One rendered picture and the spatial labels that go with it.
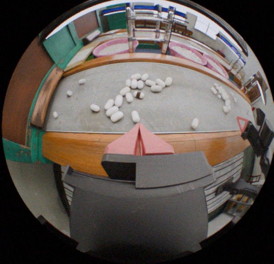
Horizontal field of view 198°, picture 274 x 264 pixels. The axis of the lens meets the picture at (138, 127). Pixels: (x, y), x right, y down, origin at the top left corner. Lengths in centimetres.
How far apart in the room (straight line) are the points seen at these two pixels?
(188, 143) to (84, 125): 31
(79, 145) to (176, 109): 30
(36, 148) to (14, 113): 21
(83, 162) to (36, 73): 46
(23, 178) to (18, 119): 106
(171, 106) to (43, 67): 61
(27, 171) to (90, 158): 126
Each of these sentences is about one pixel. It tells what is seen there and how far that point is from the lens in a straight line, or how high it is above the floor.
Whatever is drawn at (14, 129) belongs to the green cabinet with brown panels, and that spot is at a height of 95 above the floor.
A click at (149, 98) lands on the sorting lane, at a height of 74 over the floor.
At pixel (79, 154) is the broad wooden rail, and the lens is 27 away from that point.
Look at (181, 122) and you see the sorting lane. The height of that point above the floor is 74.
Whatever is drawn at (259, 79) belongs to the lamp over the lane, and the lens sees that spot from 75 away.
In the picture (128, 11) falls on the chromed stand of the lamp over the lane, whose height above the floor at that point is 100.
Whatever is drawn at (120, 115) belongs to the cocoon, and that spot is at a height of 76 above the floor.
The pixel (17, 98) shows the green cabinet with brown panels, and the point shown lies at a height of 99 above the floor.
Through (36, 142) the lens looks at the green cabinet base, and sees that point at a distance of 47.
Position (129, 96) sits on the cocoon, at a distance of 26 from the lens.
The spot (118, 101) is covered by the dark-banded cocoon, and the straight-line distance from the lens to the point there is 26.
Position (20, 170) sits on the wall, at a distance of 139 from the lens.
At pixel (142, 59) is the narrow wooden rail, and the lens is 41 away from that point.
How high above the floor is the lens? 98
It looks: 76 degrees down
